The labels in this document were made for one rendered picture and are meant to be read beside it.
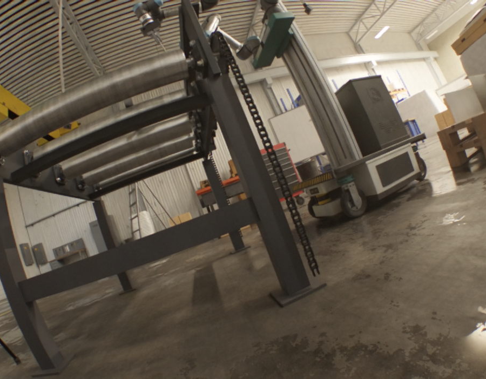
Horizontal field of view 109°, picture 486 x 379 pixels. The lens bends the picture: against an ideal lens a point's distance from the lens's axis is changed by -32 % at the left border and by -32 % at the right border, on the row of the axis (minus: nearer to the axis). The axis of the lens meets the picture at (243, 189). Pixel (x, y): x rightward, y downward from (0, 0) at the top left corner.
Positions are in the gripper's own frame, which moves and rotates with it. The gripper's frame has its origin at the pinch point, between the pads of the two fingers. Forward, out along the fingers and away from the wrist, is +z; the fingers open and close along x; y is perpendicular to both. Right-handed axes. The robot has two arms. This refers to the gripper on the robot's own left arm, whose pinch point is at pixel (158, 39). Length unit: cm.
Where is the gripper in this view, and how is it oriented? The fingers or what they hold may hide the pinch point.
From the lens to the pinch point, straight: 178.3
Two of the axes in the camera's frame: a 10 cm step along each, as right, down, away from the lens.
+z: 5.0, 7.9, 3.7
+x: 8.2, -5.7, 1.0
